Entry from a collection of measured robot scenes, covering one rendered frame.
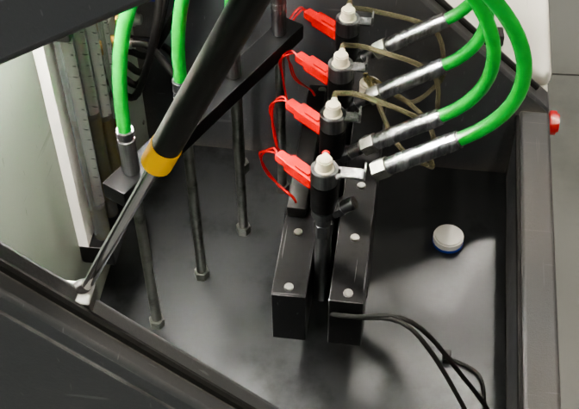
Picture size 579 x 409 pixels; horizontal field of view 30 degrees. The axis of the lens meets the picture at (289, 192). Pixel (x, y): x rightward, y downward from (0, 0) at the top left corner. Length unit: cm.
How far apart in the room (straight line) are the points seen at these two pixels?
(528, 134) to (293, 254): 37
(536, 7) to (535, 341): 54
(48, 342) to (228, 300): 62
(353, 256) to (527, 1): 52
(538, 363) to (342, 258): 24
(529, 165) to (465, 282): 17
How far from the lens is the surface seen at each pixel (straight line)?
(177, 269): 138
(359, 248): 120
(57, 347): 76
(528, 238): 128
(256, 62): 124
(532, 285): 123
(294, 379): 128
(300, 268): 118
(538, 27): 151
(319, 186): 108
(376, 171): 106
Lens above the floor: 190
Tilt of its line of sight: 47 degrees down
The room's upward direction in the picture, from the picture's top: 1 degrees counter-clockwise
